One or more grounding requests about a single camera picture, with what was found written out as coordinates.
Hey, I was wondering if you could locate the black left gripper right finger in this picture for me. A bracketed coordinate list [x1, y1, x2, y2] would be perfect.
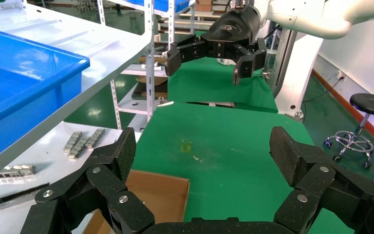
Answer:
[269, 126, 374, 234]

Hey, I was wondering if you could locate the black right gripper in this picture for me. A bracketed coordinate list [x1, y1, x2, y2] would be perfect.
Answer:
[164, 4, 268, 86]

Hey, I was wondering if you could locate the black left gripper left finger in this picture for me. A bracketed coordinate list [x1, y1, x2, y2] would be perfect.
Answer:
[20, 127, 156, 234]

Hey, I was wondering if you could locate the brown cardboard box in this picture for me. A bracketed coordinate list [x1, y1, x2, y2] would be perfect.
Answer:
[82, 169, 191, 234]

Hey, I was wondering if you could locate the blue plastic tray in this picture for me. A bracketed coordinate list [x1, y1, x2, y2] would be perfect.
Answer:
[0, 25, 91, 167]

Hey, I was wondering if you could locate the small ridged metal clip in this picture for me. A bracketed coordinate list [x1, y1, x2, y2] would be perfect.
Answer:
[67, 136, 91, 161]
[84, 128, 106, 149]
[62, 131, 83, 153]

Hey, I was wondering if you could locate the brown carton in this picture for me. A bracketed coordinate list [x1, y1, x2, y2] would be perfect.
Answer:
[195, 0, 213, 12]

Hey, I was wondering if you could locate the white flat board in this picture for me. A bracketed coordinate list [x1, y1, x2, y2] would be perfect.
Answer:
[0, 121, 143, 234]

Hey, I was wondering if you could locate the blue storage bin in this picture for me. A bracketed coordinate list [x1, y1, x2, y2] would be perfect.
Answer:
[122, 0, 191, 14]

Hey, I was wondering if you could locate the white robot torso column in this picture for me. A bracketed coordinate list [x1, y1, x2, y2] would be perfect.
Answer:
[272, 28, 324, 121]

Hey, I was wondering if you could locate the white slotted storage rack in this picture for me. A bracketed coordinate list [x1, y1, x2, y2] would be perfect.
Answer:
[96, 0, 196, 130]

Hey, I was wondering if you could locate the black round stool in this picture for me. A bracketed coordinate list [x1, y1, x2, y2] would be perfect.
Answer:
[323, 93, 374, 169]

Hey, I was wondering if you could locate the narrow metal shield with flanges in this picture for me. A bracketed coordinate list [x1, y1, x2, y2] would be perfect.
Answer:
[0, 164, 37, 186]

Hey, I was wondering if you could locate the white metal shelf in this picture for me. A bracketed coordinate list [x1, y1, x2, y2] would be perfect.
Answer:
[0, 0, 155, 187]

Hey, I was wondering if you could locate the perforated white shelf post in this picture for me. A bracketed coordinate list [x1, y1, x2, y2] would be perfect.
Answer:
[144, 0, 156, 123]

